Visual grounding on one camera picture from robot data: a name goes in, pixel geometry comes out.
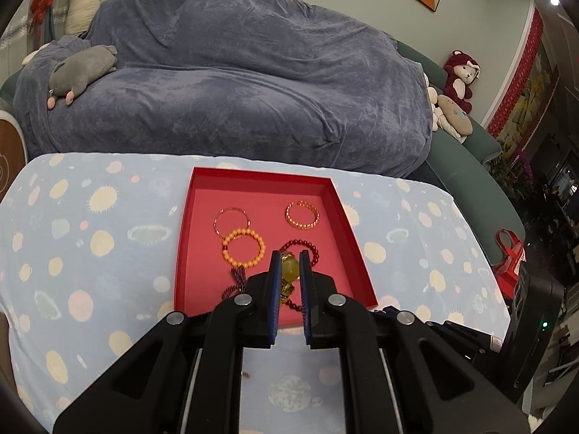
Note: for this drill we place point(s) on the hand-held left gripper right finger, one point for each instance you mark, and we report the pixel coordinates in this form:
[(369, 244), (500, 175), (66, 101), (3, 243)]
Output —
[(306, 307)]

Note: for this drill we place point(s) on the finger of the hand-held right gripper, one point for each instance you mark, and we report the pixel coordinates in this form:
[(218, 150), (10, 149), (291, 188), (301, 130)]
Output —
[(386, 310), (466, 341)]

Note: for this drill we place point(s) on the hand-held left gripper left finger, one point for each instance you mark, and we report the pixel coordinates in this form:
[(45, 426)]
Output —
[(271, 307)]

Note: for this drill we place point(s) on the thin red bangle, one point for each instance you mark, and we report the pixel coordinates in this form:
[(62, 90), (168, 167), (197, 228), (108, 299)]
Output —
[(215, 226)]

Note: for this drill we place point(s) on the red cardboard box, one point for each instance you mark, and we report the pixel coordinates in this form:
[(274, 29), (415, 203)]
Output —
[(271, 190)]

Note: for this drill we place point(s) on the red gift bag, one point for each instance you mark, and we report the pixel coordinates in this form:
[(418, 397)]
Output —
[(509, 257)]

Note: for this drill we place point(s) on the dark cabinet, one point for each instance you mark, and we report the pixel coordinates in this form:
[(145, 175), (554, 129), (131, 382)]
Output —
[(561, 181)]

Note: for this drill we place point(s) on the potted plant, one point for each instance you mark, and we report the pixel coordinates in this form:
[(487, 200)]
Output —
[(513, 174)]

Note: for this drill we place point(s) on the green sofa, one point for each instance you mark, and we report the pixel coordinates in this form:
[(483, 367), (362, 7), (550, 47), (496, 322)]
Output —
[(475, 176)]

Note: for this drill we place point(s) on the blue planet print blanket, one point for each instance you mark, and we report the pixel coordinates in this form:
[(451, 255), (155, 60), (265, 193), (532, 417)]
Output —
[(113, 257)]

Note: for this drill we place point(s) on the small white plush toy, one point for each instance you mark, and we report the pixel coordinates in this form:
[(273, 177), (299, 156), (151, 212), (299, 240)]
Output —
[(438, 120)]

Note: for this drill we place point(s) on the beige flat plush toy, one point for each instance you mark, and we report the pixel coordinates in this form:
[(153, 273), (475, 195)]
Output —
[(454, 113)]

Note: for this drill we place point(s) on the grey-blue velvet sofa cover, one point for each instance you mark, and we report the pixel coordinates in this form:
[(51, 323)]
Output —
[(249, 77)]

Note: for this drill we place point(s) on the red monkey plush toy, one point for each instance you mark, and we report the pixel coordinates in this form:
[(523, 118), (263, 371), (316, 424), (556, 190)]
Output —
[(457, 86)]

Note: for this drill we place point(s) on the grey plush toy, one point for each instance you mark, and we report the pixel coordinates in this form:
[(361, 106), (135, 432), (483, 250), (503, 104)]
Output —
[(81, 70)]

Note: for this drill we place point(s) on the round wooden side table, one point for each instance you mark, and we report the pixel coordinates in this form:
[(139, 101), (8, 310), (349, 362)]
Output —
[(9, 153)]

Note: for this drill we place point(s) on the white long plush toy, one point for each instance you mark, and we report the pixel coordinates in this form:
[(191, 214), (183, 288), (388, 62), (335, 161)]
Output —
[(83, 4)]

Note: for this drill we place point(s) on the white lace curtain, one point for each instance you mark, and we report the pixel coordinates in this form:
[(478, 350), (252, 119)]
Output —
[(18, 27)]

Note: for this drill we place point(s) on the red ribbon decoration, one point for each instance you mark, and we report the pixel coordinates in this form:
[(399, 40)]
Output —
[(40, 3)]

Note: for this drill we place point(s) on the red bordered wall hanging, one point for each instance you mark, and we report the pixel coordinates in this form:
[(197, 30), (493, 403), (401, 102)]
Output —
[(529, 95)]

